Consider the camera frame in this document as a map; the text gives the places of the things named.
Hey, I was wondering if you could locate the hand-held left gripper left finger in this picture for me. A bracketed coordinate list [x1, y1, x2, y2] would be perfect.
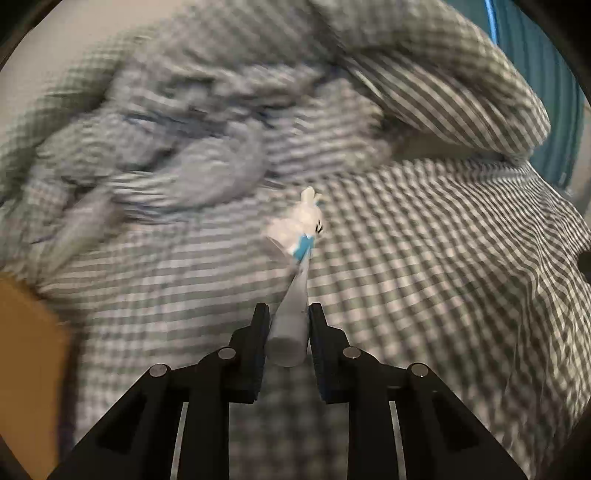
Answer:
[46, 302, 271, 480]

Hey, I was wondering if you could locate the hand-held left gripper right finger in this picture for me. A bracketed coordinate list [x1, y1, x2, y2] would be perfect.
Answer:
[308, 302, 529, 480]

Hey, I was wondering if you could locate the white tube with rabbit print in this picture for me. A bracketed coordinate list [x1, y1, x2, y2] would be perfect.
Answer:
[264, 187, 324, 367]

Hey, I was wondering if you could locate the brown cardboard box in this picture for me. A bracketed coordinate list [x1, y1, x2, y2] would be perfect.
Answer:
[0, 272, 75, 480]

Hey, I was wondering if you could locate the grey gingham bed sheet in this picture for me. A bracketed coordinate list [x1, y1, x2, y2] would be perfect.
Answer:
[37, 154, 591, 480]

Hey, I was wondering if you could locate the grey gingham duvet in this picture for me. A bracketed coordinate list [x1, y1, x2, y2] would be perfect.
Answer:
[0, 0, 552, 278]

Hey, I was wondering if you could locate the teal curtain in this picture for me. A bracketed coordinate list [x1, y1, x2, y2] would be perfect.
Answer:
[485, 0, 587, 195]

